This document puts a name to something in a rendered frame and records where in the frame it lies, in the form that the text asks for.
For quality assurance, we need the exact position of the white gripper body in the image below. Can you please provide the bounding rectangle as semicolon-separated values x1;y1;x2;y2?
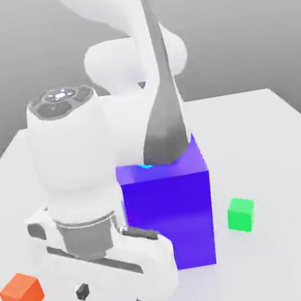
29;217;184;301

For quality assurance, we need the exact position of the small orange cube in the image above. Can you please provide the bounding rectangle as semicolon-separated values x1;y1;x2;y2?
0;268;46;301

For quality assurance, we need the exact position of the small green cube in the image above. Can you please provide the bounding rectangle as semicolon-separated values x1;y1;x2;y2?
223;194;261;237

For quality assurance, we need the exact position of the large blue box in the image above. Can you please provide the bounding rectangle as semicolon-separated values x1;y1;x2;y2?
110;130;225;279

